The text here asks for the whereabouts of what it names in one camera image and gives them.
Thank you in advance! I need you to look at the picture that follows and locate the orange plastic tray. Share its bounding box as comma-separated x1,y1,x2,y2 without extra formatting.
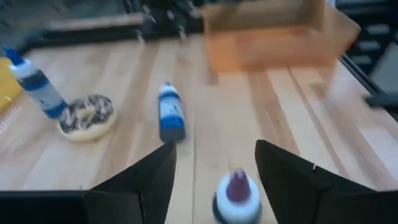
201,0,362,75

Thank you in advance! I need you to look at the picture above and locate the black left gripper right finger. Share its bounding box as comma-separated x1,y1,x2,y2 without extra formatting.
254,139,376,224

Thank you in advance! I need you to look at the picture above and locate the blue-capped white glue bottle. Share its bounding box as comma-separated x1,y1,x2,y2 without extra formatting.
2,45,69,119
157,81,187,143

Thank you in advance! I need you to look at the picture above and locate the chocolate sprinkled toy donut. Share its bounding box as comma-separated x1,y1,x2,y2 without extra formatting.
58,93,118,142

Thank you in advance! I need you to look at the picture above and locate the yellow plastic mesh basket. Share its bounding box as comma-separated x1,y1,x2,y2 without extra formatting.
0,57,23,113

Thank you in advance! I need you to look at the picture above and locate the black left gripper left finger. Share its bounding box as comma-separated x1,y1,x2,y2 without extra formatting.
83,140,178,224

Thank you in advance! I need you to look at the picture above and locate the purple-tipped white glue bottle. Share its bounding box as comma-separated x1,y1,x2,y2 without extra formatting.
212,167,263,224

